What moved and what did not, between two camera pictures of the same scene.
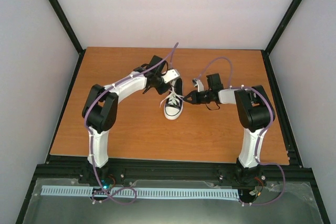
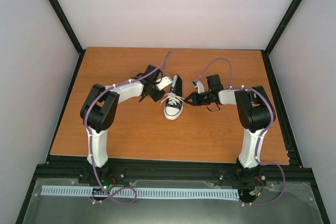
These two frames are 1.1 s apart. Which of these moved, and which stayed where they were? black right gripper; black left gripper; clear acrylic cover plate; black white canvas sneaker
Moved: black left gripper
Stayed: clear acrylic cover plate; black right gripper; black white canvas sneaker
